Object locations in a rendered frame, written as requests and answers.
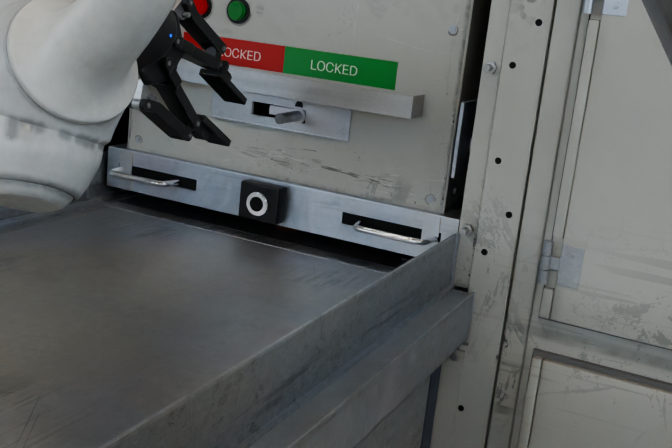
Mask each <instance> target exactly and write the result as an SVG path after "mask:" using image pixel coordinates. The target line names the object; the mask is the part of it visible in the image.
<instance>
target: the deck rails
mask: <svg viewBox="0 0 672 448"><path fill-rule="evenodd" d="M103 205H104V202H100V201H96V200H92V199H88V198H87V189H86V191H85V192H84V193H83V195H82V196H81V197H80V198H79V199H78V200H77V201H75V202H73V203H70V204H68V205H67V206H66V207H65V208H63V209H61V210H57V211H54V212H28V211H21V210H16V209H11V208H7V207H4V206H0V231H1V230H5V229H9V228H13V227H17V226H21V225H25V224H29V223H33V222H37V221H41V220H45V219H50V218H54V217H58V216H62V215H66V214H70V213H74V212H78V211H82V210H86V209H90V208H94V207H99V206H103ZM456 235H457V234H455V233H454V234H452V235H451V236H449V237H447V238H446V239H444V240H442V241H441V242H439V243H437V244H436V245H434V246H432V247H431V248H429V249H427V250H426V251H424V252H422V253H421V254H419V255H417V256H416V257H414V258H412V259H411V260H409V261H407V262H406V263H404V264H402V265H401V266H399V267H397V268H396V269H394V270H393V271H391V272H389V273H388V274H386V275H384V276H383V277H381V278H379V279H378V280H376V281H374V282H373V283H371V284H369V285H368V286H366V287H364V288H363V289H361V290H359V291H358V292H356V293H354V294H353V295H351V296H349V297H348V298H346V299H344V300H343V301H341V302H339V303H338V304H336V305H334V306H333V307H331V308H329V309H328V310H326V311H324V312H323V313H321V314H319V315H318V316H316V317H314V318H313V319H311V320H309V321H308V322H306V323H304V324H303V325H301V326H299V327H298V328H296V329H294V330H293V331H291V332H289V333H288V334H286V335H284V336H283V337H281V338H279V339H278V340H276V341H275V342H273V343H271V344H270V345H268V346H266V347H265V348H263V349H261V350H260V351H258V352H256V353H255V354H253V355H251V356H250V357H248V358H246V359H245V360H243V361H241V362H240V363H238V364H236V365H235V366H233V367H231V368H230V369H228V370H226V371H225V372H223V373H221V374H220V375H218V376H216V377H215V378H213V379H211V380H210V381H208V382H206V383H205V384H203V385H201V386H200V387H198V388H196V389H195V390H193V391H191V392H190V393H188V394H186V395H185V396H183V397H181V398H180V399H178V400H176V401H175V402H173V403H171V404H170V405H168V406H166V407H165V408H163V409H161V410H160V411H158V412H156V413H155V414H153V415H152V416H150V417H148V418H147V419H145V420H143V421H142V422H140V423H138V424H137V425H135V426H133V427H132V428H130V429H128V430H127V431H125V432H123V433H122V434H120V435H118V436H117V437H115V438H113V439H112V440H110V441H108V442H107V443H105V444H103V445H102V446H100V447H98V448H249V447H250V446H251V445H253V444H254V443H255V442H256V441H258V440H259V439H260V438H262V437H263V436H264V435H266V434H267V433H268V432H269V431H271V430H272V429H273V428H275V427H276V426H277V425H278V424H280V423H281V422H282V421H284V420H285V419H286V418H287V417H289V416H290V415H291V414H293V413H294V412H295V411H297V410H298V409H299V408H300V407H302V406H303V405H304V404H306V403H307V402H308V401H309V400H311V399H312V398H313V397H315V396H316V395H317V394H319V393H320V392H321V391H322V390H324V389H325V388H326V387H328V386H329V385H330V384H331V383H333V382H334V381H335V380H337V379H338V378H339V377H340V376H342V375H343V374H344V373H346V372H347V371H348V370H350V369H351V368H352V367H353V366H355V365H356V364H357V363H359V362H360V361H361V360H362V359H364V358H365V357H366V356H368V355H369V354H370V353H371V352H373V351H374V350H375V349H377V348H378V347H379V346H381V345H382V344H383V343H384V342H386V341H387V340H388V339H390V338H391V337H392V336H393V335H395V334H396V333H397V332H399V331H400V330H401V329H402V328H404V327H405V326H406V325H408V324H409V323H410V322H412V321H413V320H414V319H415V318H417V317H418V316H419V315H421V314H422V313H423V312H424V311H426V310H427V309H428V308H430V307H431V306H432V305H434V304H435V303H436V302H437V301H439V300H440V299H441V298H443V297H444V296H445V295H446V294H448V293H449V292H450V291H452V290H453V287H451V286H449V284H450V277H451V270H452V263H453V256H454V249H455V242H456Z"/></svg>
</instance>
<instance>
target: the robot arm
mask: <svg viewBox="0 0 672 448"><path fill-rule="evenodd" d="M642 3H643V5H644V7H645V9H646V11H647V14H648V16H649V18H650V20H651V22H652V25H653V27H654V29H655V31H656V33H657V36H658V38H659V40H660V42H661V45H662V47H663V49H664V51H665V53H666V56H667V58H668V60H669V62H670V64H671V67H672V0H642ZM180 24H181V26H182V27H183V28H184V29H185V30H186V31H187V32H188V33H189V34H190V35H191V37H192V38H193V39H194V40H195V41H196V42H197V43H198V44H199V45H200V47H201V48H202V49H203V50H204V51H203V50H201V49H199V48H197V47H196V46H195V45H194V44H193V43H191V42H189V41H187V40H185V39H184V38H183V37H182V33H181V28H180ZM205 51H206V52H205ZM225 52H226V44H225V43H224V42H223V41H222V40H221V38H220V37H219V36H218V35H217V34H216V33H215V31H214V30H213V29H212V28H211V27H210V26H209V24H208V23H207V22H206V21H205V20H204V19H203V17H202V16H201V15H200V14H199V13H198V11H197V9H196V6H195V3H194V1H193V0H0V206H4V207H7V208H11V209H16V210H21V211H28V212H54V211H57V210H61V209H63V208H65V207H66V206H67V205H68V204H70V203H73V202H75V201H77V200H78V199H79V198H80V197H81V196H82V195H83V193H84V192H85V191H86V189H87V188H88V187H89V185H90V183H91V182H92V180H93V178H94V177H95V175H96V173H97V171H98V169H99V166H100V163H101V159H102V155H103V150H104V146H105V145H106V144H108V143H109V142H110V141H111V139H112V136H113V133H114V130H115V128H116V126H117V124H118V122H119V120H120V118H121V116H122V114H123V112H124V110H125V109H126V107H128V108H132V109H137V110H139V111H140V112H141V113H143V114H144V115H145V116H146V117H147V118H148V119H149V120H151V121H152V122H153V123H154V124H155V125H156V126H157V127H159V128H160V129H161V130H162V131H163V132H164V133H165V134H166V135H168V136H169V137H170V138H174V139H179V140H184V141H190V140H191V139H192V136H193V137H194V138H196V139H201V140H206V141H207V142H209V143H213V144H218V145H223V146H228V147H229V146H230V143H231V140H230V139H229V138H228V137H227V136H226V135H225V134H224V133H223V132H222V131H221V130H220V129H219V128H218V127H217V126H216V125H215V124H214V123H213V122H212V121H211V120H210V119H209V118H208V117H207V116H205V115H200V114H196V112H195V110H194V108H193V106H192V104H191V103H190V101H189V99H188V97H187V95H186V94H185V92H184V90H183V88H182V86H181V85H180V84H181V82H182V80H181V78H180V76H179V74H178V73H177V71H176V70H177V66H178V63H179V61H180V60H181V58H183V59H185V60H187V61H189V62H192V63H194V64H196V65H198V66H200V67H202V68H206V69H202V68H201V69H200V72H199V75H200V76H201V77H202V78H203V79H204V80H205V81H206V82H207V83H208V84H209V85H210V86H211V88H212V89H213V90H214V91H215V92H216V93H217V94H218V95H219V96H220V97H221V98H222V99H223V100H224V101H226V102H232V103H237V104H243V105H245V104H246V101H247V98H246V97H245V96H244V95H243V94H242V93H241V92H240V91H239V90H238V88H237V87H236V86H235V85H234V84H233V83H232V82H231V78H232V76H231V74H230V73H229V72H228V68H229V62H228V61H224V60H221V54H224V53H225ZM149 85H152V86H153V87H155V88H156V89H157V90H158V92H159V94H160V96H161V97H162V99H163V101H164V102H165V104H166V106H167V108H168V109H169V110H168V109H167V108H166V107H165V106H164V105H162V104H161V103H160V102H157V101H156V100H157V97H156V96H153V94H152V93H151V92H150V91H149Z"/></svg>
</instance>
